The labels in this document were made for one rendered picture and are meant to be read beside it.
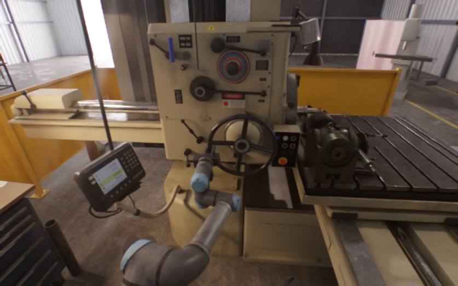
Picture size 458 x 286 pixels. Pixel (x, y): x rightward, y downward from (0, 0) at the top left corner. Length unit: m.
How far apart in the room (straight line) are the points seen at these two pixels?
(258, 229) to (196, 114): 1.10
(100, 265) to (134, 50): 1.90
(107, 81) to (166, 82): 3.15
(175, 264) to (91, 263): 1.87
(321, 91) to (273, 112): 2.65
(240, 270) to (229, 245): 0.22
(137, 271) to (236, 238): 1.41
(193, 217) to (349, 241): 1.15
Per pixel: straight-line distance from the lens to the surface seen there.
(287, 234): 2.09
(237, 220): 1.97
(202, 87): 1.30
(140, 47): 2.18
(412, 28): 7.26
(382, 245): 1.75
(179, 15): 2.04
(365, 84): 4.21
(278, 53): 1.33
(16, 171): 3.50
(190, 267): 0.79
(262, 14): 1.97
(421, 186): 1.83
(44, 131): 2.48
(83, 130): 2.23
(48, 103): 2.28
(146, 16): 2.14
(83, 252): 2.72
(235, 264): 2.28
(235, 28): 1.33
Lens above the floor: 1.89
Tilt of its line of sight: 28 degrees down
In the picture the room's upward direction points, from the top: 1 degrees counter-clockwise
